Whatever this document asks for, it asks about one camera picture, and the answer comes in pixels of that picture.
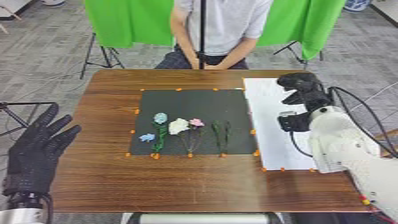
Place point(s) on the person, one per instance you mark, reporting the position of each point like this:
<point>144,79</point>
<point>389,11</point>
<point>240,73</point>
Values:
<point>227,26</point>

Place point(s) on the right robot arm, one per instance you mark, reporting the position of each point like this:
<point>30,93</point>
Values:
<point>348,153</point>

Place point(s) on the pink flower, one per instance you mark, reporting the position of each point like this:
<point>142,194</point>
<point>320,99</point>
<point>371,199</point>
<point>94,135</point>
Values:
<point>195,122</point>

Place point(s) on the pale grey bar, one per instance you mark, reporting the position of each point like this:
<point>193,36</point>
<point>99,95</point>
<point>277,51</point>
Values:
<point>201,219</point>

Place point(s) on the black stand pole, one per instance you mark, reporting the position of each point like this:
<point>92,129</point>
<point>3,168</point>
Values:
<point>202,33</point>

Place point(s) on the dark mat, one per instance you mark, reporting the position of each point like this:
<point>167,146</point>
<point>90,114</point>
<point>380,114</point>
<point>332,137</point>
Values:
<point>195,106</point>

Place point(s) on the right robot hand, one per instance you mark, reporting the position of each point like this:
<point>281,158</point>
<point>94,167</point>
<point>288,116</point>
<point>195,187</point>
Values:
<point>307,93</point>

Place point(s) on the small blue flower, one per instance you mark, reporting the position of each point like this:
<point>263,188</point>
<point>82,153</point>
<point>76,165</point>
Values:
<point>145,137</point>

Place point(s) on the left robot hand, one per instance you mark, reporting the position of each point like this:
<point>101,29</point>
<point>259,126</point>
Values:
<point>32,160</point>

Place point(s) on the white sheet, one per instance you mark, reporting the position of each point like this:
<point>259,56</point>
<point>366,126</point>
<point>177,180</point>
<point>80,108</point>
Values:
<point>266,100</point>

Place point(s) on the black stand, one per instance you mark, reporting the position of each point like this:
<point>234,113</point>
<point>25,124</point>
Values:
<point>10,115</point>

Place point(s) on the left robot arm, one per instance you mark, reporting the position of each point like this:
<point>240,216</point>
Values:
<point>19,213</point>

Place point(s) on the large blue flower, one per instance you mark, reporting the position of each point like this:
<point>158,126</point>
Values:
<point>160,133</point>

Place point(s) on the green sprig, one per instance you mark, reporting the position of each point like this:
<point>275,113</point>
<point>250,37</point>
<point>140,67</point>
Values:
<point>220,136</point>

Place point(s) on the black tripod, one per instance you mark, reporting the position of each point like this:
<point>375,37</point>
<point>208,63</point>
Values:
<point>106,55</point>
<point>293,50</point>

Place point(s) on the white flower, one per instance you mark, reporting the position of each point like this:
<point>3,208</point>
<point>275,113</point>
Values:
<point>177,126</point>

